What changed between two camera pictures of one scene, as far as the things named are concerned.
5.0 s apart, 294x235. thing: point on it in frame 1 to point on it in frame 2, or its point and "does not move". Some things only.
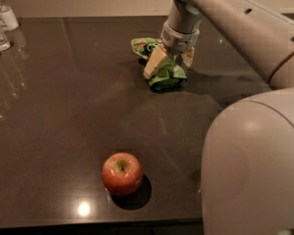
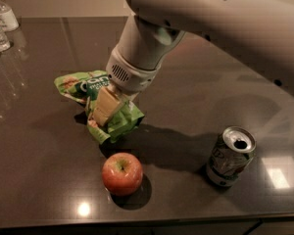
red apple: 122,173 does not move
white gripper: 178,39 to 131,77
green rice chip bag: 170,75 to 82,86
